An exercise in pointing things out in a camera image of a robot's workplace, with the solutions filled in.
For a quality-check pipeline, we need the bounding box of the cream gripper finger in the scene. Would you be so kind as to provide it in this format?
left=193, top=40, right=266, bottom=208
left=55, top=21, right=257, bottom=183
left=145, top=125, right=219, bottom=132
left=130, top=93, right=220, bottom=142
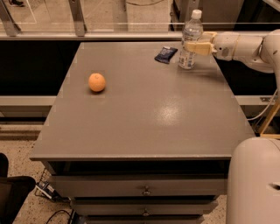
left=201, top=31, right=217, bottom=43
left=185, top=42, right=217, bottom=56

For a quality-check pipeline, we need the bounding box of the clear plastic water bottle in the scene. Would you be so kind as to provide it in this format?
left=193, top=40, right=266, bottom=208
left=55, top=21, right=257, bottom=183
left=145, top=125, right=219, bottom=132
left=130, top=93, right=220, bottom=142
left=178, top=10, right=203, bottom=69

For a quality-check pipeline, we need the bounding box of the black floor cable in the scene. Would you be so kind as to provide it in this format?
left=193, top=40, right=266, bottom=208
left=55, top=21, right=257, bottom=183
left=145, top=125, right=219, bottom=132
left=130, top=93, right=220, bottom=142
left=45, top=208, right=77, bottom=224

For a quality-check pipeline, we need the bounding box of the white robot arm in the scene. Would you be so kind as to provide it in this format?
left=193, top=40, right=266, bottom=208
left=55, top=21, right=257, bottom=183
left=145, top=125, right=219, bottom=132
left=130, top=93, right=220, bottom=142
left=185, top=30, right=280, bottom=224

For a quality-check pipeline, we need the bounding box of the drawer with knob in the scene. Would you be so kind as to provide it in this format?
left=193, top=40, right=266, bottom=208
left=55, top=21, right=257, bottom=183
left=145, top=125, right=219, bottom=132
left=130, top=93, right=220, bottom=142
left=48, top=175, right=227, bottom=198
left=72, top=200, right=218, bottom=216

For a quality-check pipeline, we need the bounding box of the top drawer with knob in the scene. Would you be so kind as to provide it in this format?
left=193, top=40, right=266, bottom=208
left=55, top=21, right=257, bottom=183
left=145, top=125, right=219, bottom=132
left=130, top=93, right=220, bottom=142
left=48, top=175, right=227, bottom=198

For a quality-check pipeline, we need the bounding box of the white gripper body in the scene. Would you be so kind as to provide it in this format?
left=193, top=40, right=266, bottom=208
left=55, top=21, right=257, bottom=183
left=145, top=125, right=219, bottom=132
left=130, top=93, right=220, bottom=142
left=213, top=31, right=240, bottom=61

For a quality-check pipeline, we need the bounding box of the power strip on floor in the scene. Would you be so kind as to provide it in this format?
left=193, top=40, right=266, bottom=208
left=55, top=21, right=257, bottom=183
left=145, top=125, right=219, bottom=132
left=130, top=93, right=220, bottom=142
left=36, top=181, right=57, bottom=200

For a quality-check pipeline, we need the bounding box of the middle drawer with knob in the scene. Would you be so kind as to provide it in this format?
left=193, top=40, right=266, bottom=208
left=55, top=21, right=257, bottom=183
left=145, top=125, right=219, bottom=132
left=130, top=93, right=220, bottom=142
left=72, top=200, right=218, bottom=216

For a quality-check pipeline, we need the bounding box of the orange fruit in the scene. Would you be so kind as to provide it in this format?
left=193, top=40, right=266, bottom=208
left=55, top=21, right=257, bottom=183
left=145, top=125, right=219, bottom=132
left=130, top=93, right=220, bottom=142
left=88, top=73, right=106, bottom=92

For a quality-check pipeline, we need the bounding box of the dark blue rxbar wrapper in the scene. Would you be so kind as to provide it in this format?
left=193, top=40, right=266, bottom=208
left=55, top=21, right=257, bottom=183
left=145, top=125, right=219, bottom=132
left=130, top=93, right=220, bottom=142
left=155, top=46, right=178, bottom=64

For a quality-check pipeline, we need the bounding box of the yellow wooden frame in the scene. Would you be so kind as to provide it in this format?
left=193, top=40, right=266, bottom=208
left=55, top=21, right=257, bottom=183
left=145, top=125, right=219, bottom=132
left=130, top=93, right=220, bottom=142
left=258, top=100, right=280, bottom=139

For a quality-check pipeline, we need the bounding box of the grey drawer cabinet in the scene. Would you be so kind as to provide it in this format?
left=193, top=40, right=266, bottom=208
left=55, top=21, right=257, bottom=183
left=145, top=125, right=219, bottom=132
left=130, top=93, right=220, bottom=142
left=31, top=42, right=253, bottom=224

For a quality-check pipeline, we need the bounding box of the metal window rail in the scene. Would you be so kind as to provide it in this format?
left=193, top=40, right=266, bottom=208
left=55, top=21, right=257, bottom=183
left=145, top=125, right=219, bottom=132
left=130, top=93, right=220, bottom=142
left=0, top=0, right=280, bottom=42

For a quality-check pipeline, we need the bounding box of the black office chair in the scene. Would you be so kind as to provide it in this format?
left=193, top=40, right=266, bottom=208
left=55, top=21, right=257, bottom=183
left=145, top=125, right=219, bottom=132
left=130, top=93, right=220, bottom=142
left=0, top=153, right=36, bottom=224

